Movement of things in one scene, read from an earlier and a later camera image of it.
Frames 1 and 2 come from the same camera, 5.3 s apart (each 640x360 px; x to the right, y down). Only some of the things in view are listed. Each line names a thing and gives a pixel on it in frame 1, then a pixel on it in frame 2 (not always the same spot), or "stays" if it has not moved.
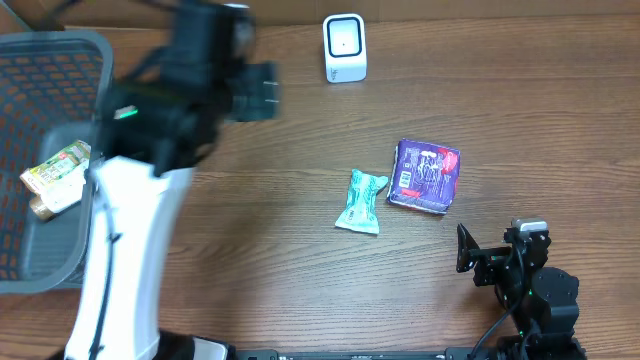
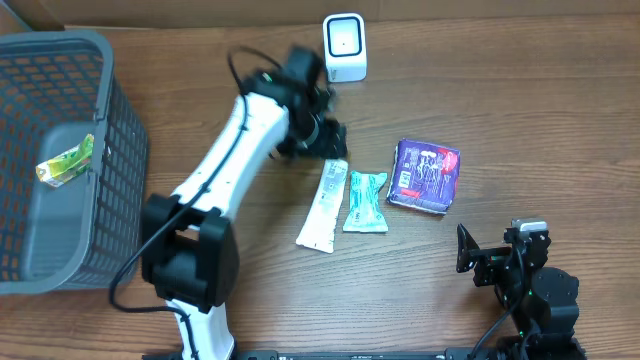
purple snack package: [423, 176] stays
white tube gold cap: [61, 196] → [319, 232]
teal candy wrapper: [361, 209] stays
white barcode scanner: [345, 47] stays
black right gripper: [490, 260] stays
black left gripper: [274, 77] → [340, 142]
